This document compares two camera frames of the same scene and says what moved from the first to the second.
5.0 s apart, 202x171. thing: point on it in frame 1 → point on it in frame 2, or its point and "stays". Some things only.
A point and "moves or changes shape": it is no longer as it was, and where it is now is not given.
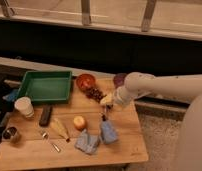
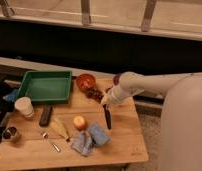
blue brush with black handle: (108, 131) moves or changes shape
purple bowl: (119, 80) stays
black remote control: (45, 117) stays
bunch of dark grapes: (94, 93) stays
